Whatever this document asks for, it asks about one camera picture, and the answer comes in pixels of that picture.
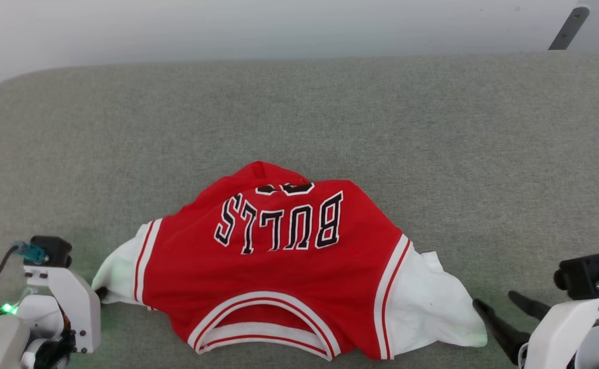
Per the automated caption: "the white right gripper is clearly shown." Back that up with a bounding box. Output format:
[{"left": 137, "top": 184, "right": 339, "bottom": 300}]
[{"left": 472, "top": 290, "right": 599, "bottom": 369}]

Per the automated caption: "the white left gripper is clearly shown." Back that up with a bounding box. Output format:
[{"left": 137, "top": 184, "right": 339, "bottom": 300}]
[{"left": 23, "top": 265, "right": 110, "bottom": 355}]

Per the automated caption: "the red and white Bulls jersey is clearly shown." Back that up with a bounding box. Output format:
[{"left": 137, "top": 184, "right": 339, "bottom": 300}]
[{"left": 92, "top": 160, "right": 488, "bottom": 361}]

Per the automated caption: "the teal camera cable plug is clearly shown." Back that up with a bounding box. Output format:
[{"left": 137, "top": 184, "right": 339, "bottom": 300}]
[{"left": 13, "top": 241, "right": 47, "bottom": 265}]

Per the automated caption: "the thin black camera cable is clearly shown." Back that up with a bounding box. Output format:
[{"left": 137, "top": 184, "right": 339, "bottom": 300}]
[{"left": 0, "top": 244, "right": 23, "bottom": 291}]

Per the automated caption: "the dark grey metal bracket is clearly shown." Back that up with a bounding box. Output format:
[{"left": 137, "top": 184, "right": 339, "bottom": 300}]
[{"left": 548, "top": 5, "right": 591, "bottom": 51}]

